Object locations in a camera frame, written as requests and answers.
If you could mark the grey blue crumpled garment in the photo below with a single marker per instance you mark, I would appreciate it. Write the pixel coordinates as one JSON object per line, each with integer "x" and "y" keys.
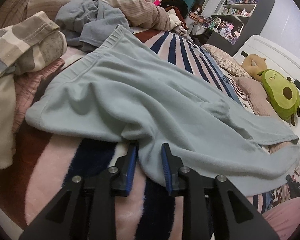
{"x": 86, "y": 24}

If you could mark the white bed headboard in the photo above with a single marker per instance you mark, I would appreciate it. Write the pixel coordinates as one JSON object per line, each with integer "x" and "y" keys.
{"x": 277, "y": 58}

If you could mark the beige camouflage garment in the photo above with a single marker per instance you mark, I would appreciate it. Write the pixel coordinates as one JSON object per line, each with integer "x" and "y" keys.
{"x": 26, "y": 47}

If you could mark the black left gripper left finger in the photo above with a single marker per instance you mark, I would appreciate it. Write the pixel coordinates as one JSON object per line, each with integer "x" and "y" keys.
{"x": 85, "y": 208}

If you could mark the light blue fleece pants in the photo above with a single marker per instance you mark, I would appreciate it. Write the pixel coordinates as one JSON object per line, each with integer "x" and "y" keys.
{"x": 123, "y": 91}

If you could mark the striped pink navy blanket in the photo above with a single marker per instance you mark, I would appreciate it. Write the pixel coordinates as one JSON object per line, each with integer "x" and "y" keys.
{"x": 44, "y": 162}

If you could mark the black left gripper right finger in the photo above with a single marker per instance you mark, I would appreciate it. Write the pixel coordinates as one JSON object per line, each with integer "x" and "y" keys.
{"x": 213, "y": 208}

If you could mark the mannequin head with wig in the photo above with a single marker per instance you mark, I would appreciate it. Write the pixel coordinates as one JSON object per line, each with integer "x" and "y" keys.
{"x": 197, "y": 9}

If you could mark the tan plush toy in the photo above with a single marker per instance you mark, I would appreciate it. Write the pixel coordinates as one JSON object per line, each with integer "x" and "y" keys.
{"x": 254, "y": 65}

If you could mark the pink ribbed pillow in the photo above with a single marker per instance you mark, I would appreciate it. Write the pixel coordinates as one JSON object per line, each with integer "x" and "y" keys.
{"x": 257, "y": 97}

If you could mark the dark bookshelf with items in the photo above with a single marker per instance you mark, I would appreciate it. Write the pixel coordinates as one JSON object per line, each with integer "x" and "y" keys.
{"x": 237, "y": 20}

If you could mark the floral pillow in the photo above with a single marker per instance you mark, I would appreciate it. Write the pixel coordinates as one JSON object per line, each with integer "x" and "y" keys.
{"x": 226, "y": 61}

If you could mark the green avocado plush toy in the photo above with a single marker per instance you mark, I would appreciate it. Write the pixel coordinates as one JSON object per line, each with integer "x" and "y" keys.
{"x": 282, "y": 94}

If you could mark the pile of clothes on chair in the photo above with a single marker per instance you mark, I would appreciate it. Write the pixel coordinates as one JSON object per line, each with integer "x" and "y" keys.
{"x": 179, "y": 6}

